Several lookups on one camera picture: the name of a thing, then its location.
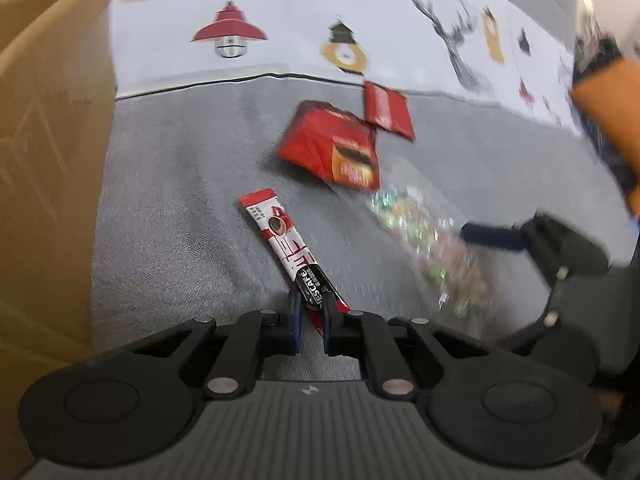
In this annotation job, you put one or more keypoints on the red coffee sachet bag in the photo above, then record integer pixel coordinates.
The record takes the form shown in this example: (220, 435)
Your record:
(333, 145)

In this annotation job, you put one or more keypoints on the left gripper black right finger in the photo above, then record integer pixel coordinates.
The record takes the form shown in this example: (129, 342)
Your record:
(367, 337)

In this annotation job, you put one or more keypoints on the clear bag of candies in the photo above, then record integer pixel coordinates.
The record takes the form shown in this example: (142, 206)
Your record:
(447, 266)

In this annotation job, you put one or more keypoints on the orange cushion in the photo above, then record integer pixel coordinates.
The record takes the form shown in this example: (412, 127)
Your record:
(611, 97)

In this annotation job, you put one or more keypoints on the small red sachet packet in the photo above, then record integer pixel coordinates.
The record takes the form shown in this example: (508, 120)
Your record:
(387, 109)

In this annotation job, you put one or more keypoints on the white printed sofa cover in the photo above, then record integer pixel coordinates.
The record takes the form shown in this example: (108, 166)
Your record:
(489, 52)

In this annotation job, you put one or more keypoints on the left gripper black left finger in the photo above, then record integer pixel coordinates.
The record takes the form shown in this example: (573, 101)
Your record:
(243, 347)

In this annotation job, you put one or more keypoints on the brown cardboard box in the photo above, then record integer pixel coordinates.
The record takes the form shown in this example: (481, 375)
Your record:
(57, 104)

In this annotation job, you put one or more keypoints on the red white Nescafe stick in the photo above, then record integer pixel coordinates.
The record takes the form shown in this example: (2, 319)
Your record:
(297, 259)

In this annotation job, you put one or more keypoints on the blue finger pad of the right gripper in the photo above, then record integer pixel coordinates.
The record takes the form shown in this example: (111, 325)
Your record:
(492, 235)

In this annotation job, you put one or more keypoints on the person's right hand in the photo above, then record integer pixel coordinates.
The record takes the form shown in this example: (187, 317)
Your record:
(610, 403)

